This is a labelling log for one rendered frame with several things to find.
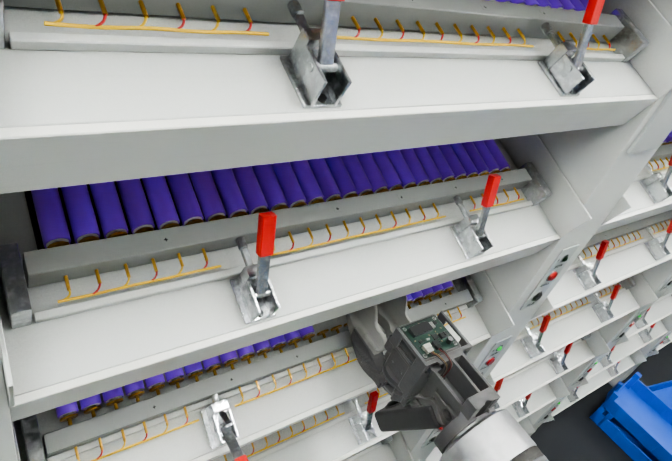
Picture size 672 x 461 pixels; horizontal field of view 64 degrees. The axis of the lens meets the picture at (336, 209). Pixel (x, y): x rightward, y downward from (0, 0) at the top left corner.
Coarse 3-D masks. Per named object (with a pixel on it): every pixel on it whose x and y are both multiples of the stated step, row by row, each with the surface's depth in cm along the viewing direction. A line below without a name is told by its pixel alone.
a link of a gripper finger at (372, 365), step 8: (352, 336) 63; (360, 336) 62; (352, 344) 63; (360, 344) 62; (360, 352) 61; (368, 352) 61; (360, 360) 61; (368, 360) 60; (376, 360) 60; (384, 360) 61; (368, 368) 60; (376, 368) 60; (376, 376) 59; (376, 384) 60; (384, 384) 60
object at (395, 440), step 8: (400, 432) 101; (384, 440) 102; (392, 440) 103; (400, 440) 101; (368, 448) 101; (376, 448) 103; (384, 448) 103; (392, 448) 104; (400, 448) 102; (352, 456) 99; (360, 456) 100; (368, 456) 101; (376, 456) 102; (384, 456) 102; (392, 456) 103; (400, 456) 102; (408, 456) 100
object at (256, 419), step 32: (480, 288) 80; (480, 320) 80; (352, 352) 68; (384, 352) 70; (320, 384) 64; (352, 384) 66; (32, 416) 47; (192, 416) 56; (256, 416) 59; (288, 416) 60; (32, 448) 46; (96, 448) 51; (128, 448) 52; (160, 448) 53; (192, 448) 54; (224, 448) 55
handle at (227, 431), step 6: (222, 426) 54; (228, 426) 54; (222, 432) 54; (228, 432) 54; (228, 438) 54; (234, 438) 54; (228, 444) 53; (234, 444) 53; (234, 450) 53; (240, 450) 53; (234, 456) 53; (240, 456) 53; (246, 456) 53
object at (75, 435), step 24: (408, 312) 72; (432, 312) 74; (336, 336) 65; (264, 360) 60; (288, 360) 61; (312, 360) 64; (192, 384) 55; (216, 384) 56; (240, 384) 57; (288, 384) 61; (120, 408) 51; (144, 408) 52; (168, 408) 53; (72, 432) 48; (96, 432) 49; (168, 432) 53; (48, 456) 48
